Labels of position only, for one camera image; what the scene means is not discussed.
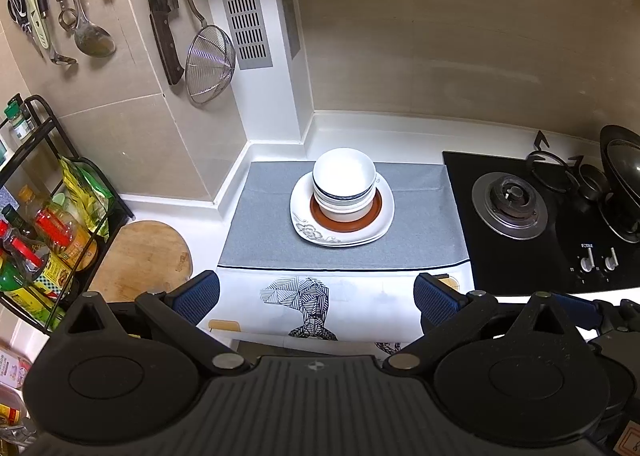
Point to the white bowl with blue pattern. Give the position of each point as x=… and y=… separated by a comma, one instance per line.
x=345, y=199

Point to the brown round plate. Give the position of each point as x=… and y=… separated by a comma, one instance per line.
x=350, y=225

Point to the white printed cloth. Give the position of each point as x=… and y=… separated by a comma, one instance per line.
x=350, y=286

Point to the black gas stove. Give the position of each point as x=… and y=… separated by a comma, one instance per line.
x=545, y=261

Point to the wide grey vent grille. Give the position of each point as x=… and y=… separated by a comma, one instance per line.
x=242, y=6

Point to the cream ceramic bowl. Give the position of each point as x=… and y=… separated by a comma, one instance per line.
x=345, y=213

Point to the green bottle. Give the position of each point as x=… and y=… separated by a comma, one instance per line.
x=15, y=278

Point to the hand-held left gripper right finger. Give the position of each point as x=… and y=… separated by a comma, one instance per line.
x=437, y=298

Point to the black metal rack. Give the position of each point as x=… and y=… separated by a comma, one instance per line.
x=40, y=108

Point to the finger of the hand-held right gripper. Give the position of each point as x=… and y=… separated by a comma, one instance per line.
x=575, y=309

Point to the spice jar with green cap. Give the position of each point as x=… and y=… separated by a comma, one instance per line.
x=20, y=121

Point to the black pan support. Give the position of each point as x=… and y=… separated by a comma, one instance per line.
x=560, y=163

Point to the bottle with yellow label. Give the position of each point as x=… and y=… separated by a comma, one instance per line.
x=52, y=278

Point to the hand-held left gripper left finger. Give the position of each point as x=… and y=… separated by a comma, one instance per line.
x=197, y=295

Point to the silver stove knob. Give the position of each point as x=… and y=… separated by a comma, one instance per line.
x=611, y=261
x=587, y=260

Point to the dark bottle with red cap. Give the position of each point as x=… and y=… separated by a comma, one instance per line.
x=22, y=246

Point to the pink food packet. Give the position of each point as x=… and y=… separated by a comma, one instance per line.
x=12, y=366

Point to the white floral square plate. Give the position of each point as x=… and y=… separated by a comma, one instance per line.
x=350, y=245
x=305, y=206

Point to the round wooden cutting board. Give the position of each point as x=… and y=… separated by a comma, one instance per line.
x=145, y=256

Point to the round gas burner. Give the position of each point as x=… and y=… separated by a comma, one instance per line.
x=510, y=201

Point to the grey mat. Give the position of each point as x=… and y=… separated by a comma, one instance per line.
x=260, y=216

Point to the black wok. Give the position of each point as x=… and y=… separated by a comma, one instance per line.
x=622, y=176

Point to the cream peeler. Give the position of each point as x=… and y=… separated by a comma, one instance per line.
x=40, y=21

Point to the green and yellow packets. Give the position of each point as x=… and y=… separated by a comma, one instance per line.
x=85, y=196

